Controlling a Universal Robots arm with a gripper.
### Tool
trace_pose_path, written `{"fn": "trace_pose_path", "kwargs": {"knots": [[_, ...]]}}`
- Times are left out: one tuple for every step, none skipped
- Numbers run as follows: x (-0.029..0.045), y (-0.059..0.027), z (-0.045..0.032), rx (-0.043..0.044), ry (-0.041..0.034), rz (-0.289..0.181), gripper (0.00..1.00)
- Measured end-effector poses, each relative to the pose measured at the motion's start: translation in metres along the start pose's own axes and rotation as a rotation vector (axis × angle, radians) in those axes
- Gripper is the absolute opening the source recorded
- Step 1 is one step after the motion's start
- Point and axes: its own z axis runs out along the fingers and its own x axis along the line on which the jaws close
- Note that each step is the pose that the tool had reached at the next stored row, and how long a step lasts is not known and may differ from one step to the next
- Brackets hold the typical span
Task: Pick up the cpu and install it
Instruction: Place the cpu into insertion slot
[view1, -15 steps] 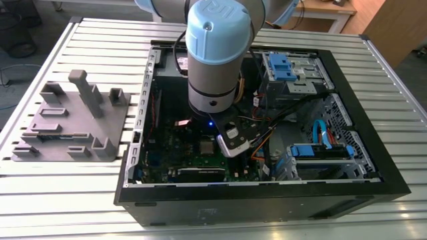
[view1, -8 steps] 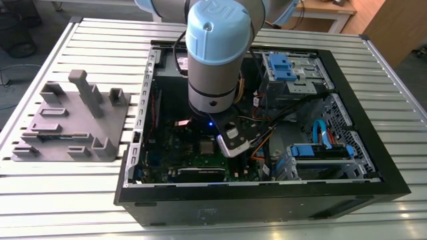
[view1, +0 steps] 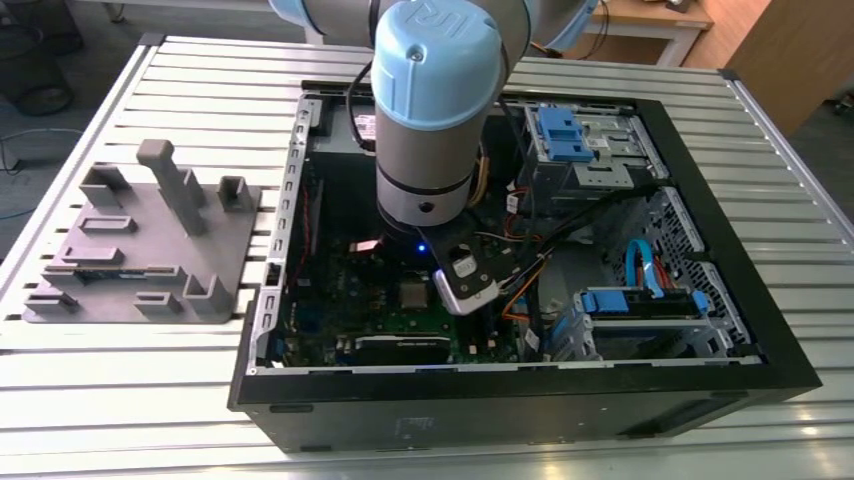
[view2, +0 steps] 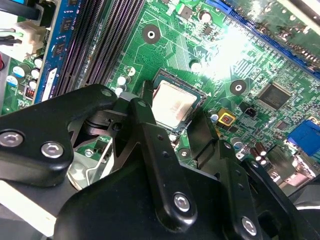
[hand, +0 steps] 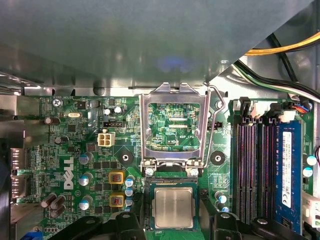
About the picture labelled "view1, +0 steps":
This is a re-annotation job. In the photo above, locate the grey parts rack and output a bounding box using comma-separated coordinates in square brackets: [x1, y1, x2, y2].
[22, 138, 263, 326]

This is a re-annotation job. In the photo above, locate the silver hard disk cage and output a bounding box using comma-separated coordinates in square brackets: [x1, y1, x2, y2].
[548, 287, 760, 362]

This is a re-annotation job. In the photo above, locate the green RAM stick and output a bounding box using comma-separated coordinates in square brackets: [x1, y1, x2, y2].
[71, 267, 150, 282]

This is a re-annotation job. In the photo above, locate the grey power supply unit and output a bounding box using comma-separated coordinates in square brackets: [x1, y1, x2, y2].
[308, 103, 382, 227]

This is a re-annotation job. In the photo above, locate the orange wire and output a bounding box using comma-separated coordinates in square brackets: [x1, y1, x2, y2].
[498, 277, 540, 324]

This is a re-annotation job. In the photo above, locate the black RAM stick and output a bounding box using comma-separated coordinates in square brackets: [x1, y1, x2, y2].
[481, 299, 501, 351]

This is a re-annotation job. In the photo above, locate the green motherboard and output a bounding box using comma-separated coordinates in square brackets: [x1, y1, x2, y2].
[274, 232, 530, 367]

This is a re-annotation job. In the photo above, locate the black graphics card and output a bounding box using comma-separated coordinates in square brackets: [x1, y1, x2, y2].
[352, 332, 454, 366]

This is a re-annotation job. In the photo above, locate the wooden desk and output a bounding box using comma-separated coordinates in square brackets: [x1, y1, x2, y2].
[586, 0, 717, 69]

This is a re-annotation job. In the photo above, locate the silver CPU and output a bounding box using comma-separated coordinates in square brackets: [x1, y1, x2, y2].
[398, 280, 430, 308]

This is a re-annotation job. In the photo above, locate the CPU socket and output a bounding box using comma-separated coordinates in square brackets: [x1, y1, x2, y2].
[394, 272, 437, 316]

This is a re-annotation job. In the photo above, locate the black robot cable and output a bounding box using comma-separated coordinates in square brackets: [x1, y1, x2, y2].
[345, 62, 381, 157]

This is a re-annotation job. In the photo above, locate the red data wire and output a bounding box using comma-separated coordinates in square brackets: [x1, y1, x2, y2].
[650, 247, 680, 297]

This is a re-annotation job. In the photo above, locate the red black twisted wire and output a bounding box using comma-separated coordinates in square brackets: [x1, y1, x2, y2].
[301, 177, 317, 264]

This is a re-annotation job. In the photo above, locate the wooden cabinet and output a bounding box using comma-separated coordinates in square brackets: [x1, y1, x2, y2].
[724, 0, 854, 137]

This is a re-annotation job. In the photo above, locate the black cable bundle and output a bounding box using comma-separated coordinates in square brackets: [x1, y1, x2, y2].
[506, 182, 669, 296]

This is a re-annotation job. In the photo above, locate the blue data wire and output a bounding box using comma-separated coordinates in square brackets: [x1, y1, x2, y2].
[625, 238, 670, 301]

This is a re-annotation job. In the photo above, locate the yellow wire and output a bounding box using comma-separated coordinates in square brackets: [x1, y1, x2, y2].
[466, 152, 494, 209]

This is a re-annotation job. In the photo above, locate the silver optical drive cage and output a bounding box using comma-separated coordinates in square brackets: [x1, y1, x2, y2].
[518, 103, 672, 217]

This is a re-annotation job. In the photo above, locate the black PC case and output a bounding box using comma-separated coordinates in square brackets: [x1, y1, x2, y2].
[226, 78, 824, 455]

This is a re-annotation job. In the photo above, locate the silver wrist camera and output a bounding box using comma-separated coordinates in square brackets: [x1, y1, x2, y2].
[417, 224, 517, 317]

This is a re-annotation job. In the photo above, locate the blue disk carrier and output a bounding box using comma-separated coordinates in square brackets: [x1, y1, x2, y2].
[578, 288, 711, 322]

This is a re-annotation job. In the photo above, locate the blue plastic drive bracket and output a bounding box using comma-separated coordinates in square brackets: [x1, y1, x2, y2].
[536, 107, 597, 164]

